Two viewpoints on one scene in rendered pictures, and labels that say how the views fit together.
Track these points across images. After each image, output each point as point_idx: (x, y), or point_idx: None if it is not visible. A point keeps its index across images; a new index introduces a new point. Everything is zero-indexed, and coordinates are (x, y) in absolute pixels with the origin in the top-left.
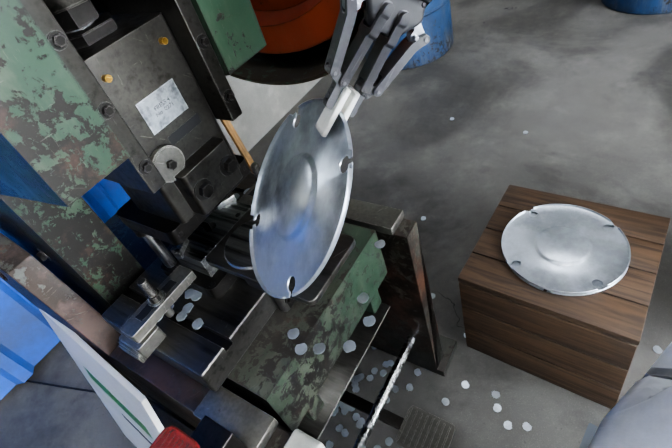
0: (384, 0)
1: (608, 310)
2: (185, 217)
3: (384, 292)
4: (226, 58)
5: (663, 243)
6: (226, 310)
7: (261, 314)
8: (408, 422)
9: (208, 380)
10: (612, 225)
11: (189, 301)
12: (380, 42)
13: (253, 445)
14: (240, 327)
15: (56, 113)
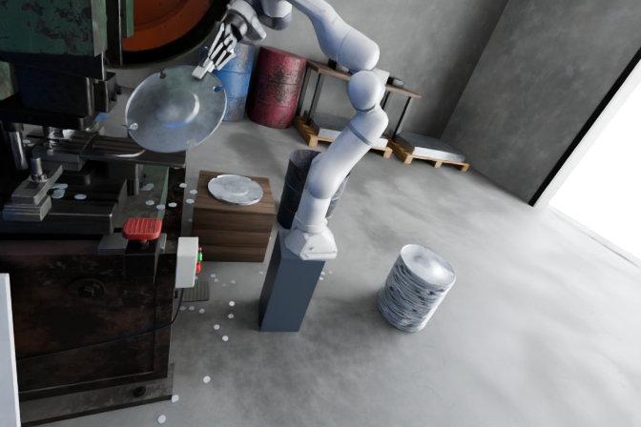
0: (229, 32)
1: (262, 207)
2: (92, 111)
3: None
4: (127, 29)
5: (269, 185)
6: (101, 189)
7: (124, 193)
8: (181, 290)
9: (112, 221)
10: (251, 181)
11: (56, 189)
12: (221, 48)
13: (161, 244)
14: (120, 194)
15: (99, 2)
